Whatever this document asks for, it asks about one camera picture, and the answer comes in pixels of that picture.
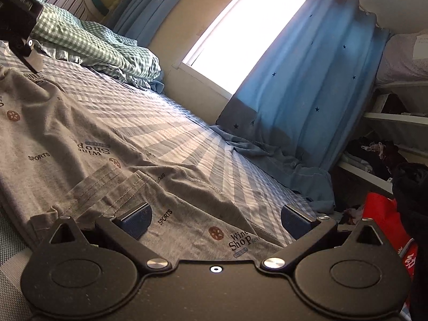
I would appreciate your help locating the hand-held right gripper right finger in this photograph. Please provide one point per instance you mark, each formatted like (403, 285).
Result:
(295, 222)

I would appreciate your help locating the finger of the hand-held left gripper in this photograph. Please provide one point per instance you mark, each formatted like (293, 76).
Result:
(32, 60)

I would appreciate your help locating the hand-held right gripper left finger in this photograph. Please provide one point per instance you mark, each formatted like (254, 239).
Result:
(136, 219)

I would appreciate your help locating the grey printed pants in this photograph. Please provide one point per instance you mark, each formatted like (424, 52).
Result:
(100, 160)

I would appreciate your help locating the green checked quilt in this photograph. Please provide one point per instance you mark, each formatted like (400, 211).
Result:
(100, 36)

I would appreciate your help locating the red bag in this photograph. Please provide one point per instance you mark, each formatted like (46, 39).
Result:
(381, 217)

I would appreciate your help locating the blue plaid bed sheet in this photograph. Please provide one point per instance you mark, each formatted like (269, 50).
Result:
(174, 130)

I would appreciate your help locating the pile of dark clothes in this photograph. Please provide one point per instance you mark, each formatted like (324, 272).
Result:
(371, 157)

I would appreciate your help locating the black garment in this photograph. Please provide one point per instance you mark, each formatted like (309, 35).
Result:
(414, 207)

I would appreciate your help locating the narrow blue star curtain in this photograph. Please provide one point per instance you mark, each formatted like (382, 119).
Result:
(150, 3)

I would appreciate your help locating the grey mesh fabric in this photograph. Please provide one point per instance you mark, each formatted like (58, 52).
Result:
(11, 274)

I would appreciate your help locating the wide blue star curtain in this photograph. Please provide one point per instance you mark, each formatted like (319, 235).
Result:
(301, 83)

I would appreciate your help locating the white shelf unit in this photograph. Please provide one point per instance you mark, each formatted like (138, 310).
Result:
(394, 120)

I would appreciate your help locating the bright window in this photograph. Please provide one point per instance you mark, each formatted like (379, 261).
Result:
(247, 30)

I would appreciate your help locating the pale pink bedding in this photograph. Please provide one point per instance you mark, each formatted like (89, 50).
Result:
(404, 57)

